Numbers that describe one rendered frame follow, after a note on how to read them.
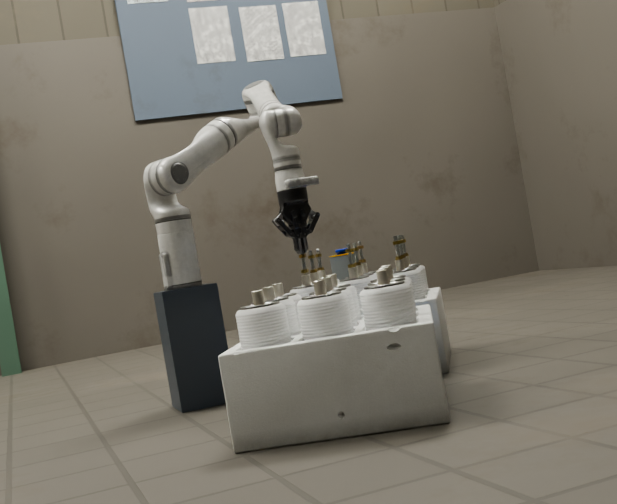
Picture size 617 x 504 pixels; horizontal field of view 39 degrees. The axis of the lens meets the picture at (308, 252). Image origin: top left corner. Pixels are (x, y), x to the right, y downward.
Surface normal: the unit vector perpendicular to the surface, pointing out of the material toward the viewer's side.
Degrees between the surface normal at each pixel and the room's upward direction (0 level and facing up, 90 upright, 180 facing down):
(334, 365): 90
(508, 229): 90
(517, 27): 90
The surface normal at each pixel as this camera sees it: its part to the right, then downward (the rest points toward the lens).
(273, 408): -0.12, 0.02
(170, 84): 0.32, -0.06
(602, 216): -0.93, 0.16
